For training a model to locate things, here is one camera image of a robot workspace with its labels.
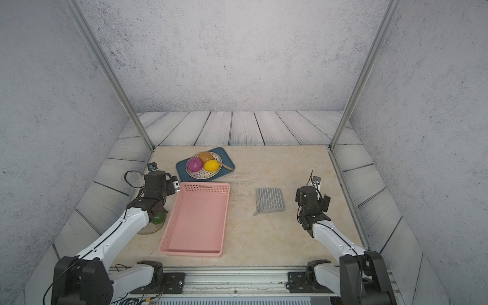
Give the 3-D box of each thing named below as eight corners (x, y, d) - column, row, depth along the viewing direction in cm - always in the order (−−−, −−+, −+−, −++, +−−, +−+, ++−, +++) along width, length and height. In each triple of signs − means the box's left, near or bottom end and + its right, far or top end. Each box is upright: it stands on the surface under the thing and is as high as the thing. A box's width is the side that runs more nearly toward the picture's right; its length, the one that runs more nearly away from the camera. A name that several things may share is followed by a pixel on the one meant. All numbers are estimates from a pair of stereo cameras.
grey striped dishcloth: (253, 214, 94) (253, 212, 92) (253, 190, 103) (253, 187, 101) (283, 214, 94) (284, 212, 92) (280, 190, 103) (281, 187, 101)
